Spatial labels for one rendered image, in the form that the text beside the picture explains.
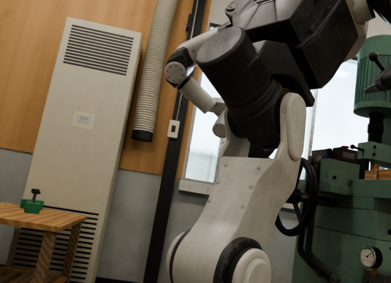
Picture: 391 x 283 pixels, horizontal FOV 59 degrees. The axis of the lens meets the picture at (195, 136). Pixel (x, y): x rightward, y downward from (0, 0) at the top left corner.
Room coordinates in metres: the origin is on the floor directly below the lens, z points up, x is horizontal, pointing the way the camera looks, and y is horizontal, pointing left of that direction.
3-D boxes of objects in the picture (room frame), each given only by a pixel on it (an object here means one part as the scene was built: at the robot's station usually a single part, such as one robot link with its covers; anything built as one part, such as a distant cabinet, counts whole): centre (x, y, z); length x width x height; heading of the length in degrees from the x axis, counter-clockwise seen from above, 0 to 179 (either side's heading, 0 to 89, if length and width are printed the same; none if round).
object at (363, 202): (1.35, -0.66, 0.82); 0.40 x 0.21 x 0.04; 15
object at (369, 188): (1.33, -0.61, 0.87); 0.61 x 0.30 x 0.06; 15
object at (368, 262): (1.06, -0.57, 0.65); 0.06 x 0.04 x 0.08; 15
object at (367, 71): (1.36, -0.71, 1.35); 0.18 x 0.18 x 0.31
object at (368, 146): (1.37, -0.73, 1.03); 0.14 x 0.07 x 0.09; 105
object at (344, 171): (1.30, -0.53, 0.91); 0.15 x 0.14 x 0.09; 15
